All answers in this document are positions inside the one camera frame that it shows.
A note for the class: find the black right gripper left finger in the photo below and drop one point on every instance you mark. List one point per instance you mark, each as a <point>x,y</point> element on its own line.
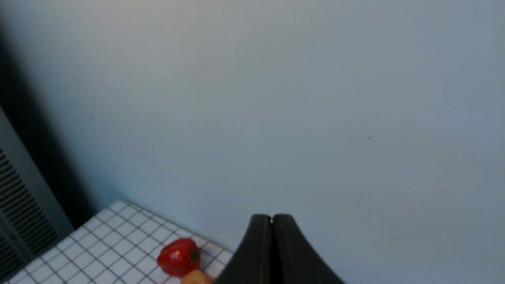
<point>250,263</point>

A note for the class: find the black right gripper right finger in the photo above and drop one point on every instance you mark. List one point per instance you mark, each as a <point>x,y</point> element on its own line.
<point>301,264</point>

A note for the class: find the brown potato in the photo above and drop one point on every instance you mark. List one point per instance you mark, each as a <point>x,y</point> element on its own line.
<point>197,277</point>

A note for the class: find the red bell pepper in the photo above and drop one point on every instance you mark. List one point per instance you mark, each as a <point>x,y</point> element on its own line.
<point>180,257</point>

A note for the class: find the white checkered tablecloth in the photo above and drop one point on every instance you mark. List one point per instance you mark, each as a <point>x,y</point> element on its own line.
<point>119,245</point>

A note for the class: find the grey vented cabinet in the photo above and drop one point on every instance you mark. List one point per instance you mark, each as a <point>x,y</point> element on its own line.
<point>31,219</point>

